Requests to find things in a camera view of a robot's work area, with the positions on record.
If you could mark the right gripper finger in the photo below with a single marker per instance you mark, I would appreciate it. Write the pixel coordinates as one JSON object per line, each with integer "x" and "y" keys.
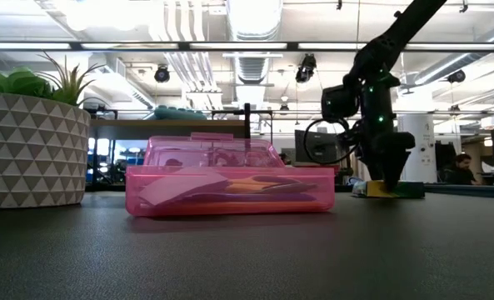
{"x": 373, "y": 164}
{"x": 394, "y": 166}

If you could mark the yellow green crayon box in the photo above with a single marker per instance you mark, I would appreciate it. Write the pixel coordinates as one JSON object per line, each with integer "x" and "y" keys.
{"x": 411, "y": 189}

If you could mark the blue pen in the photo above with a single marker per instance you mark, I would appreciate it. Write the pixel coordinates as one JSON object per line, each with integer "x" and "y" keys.
{"x": 263, "y": 198}

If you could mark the pink translucent pencil case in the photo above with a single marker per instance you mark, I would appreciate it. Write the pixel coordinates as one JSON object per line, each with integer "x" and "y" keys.
{"x": 230, "y": 211}

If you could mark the pale sticky note pad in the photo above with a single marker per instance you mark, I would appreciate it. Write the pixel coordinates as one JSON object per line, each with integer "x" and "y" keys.
{"x": 180, "y": 189}

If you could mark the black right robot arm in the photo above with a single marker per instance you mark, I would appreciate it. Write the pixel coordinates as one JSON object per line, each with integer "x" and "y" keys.
{"x": 400, "y": 29}

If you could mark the white round column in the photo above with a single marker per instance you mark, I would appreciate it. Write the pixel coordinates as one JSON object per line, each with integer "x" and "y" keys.
{"x": 421, "y": 166}

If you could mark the person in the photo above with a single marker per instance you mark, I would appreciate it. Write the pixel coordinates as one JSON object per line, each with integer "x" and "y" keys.
{"x": 285, "y": 159}
{"x": 461, "y": 171}

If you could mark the black ceiling spotlight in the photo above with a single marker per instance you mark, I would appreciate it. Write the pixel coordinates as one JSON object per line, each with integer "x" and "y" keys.
{"x": 456, "y": 76}
{"x": 162, "y": 74}

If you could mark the black overhead light bar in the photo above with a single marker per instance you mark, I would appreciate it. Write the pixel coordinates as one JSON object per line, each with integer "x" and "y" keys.
{"x": 246, "y": 46}

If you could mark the white triangle-patterned plant pot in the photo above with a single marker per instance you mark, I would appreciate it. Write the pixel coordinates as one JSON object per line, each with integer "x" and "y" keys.
{"x": 30, "y": 154}

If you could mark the green artificial plant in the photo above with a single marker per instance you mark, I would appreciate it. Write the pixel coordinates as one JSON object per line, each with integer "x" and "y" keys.
{"x": 13, "y": 83}

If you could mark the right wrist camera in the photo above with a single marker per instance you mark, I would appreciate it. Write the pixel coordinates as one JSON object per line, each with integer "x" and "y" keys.
{"x": 339, "y": 102}

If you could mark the black overhead camera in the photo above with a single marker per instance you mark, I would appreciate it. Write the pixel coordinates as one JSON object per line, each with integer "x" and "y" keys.
{"x": 305, "y": 68}

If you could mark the wooden shelf with black frame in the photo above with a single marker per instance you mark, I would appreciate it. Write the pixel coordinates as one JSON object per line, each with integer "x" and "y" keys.
{"x": 155, "y": 129}

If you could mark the black aluminium table frame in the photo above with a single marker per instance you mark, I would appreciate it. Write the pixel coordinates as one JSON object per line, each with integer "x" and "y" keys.
{"x": 109, "y": 188}

